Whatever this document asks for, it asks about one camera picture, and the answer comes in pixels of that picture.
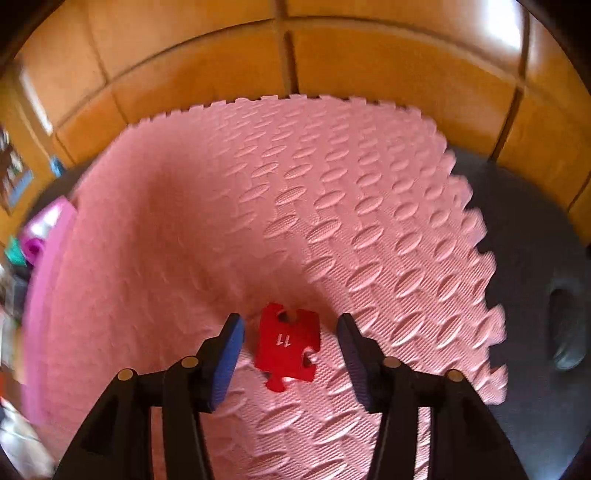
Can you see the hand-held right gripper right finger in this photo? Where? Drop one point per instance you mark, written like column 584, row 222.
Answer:
column 353, row 364

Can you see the wooden wardrobe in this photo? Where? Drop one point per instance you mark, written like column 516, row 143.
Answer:
column 369, row 55

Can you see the teal toy chair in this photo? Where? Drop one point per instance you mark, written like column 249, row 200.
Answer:
column 14, row 253

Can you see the pink cardboard box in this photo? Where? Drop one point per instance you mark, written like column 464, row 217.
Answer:
column 46, row 300

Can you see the pink foam puzzle mat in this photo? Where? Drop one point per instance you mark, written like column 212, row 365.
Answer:
column 231, row 207

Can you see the wooden display cabinet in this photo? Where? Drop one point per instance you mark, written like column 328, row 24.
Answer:
column 16, row 175

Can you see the red puzzle piece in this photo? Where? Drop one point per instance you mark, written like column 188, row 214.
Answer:
column 284, row 344

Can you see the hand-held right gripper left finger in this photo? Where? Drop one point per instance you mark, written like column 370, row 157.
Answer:
column 228, row 364

